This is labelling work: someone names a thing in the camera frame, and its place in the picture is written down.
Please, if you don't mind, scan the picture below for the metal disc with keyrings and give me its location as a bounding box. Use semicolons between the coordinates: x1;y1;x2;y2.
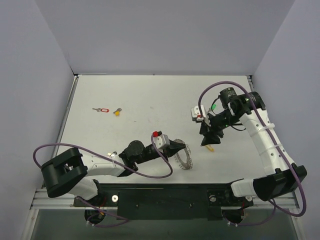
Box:
174;138;193;170

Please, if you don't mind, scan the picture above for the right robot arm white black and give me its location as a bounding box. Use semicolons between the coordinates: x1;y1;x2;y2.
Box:
191;87;307;205

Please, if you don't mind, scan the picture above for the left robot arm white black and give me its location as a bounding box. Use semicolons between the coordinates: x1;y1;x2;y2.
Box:
40;136;186;206

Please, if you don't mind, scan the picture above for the key with long yellow tag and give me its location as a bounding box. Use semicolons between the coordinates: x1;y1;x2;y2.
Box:
205;145;215;152

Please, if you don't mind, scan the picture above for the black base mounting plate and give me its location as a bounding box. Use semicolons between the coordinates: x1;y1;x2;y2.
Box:
88;183;254;221

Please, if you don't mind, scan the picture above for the key with yellow round tag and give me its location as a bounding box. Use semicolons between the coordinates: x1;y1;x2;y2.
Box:
113;107;122;117

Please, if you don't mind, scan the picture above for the key with red tag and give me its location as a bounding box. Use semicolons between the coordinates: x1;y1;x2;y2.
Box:
92;108;110;113

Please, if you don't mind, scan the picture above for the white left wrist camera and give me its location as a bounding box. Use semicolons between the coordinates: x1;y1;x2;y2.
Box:
151;131;170;150

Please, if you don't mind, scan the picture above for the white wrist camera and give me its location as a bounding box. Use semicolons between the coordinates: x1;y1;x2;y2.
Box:
151;131;170;150
190;105;208;123

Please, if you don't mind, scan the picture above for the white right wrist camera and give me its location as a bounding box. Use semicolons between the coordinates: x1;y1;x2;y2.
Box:
190;105;208;123

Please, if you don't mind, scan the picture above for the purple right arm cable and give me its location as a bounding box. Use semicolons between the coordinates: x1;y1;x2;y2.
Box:
197;80;308;227

